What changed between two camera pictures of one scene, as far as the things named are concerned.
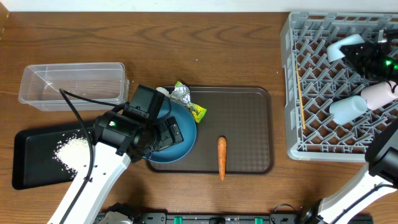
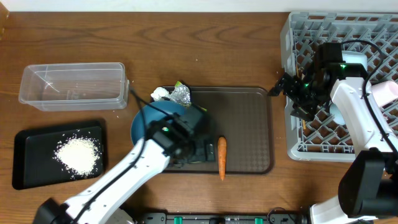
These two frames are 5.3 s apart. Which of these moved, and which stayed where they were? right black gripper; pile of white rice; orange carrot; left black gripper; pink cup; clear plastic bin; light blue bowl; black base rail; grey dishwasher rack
Moved: right black gripper; left black gripper; light blue bowl
Stayed: black base rail; grey dishwasher rack; clear plastic bin; orange carrot; pile of white rice; pink cup
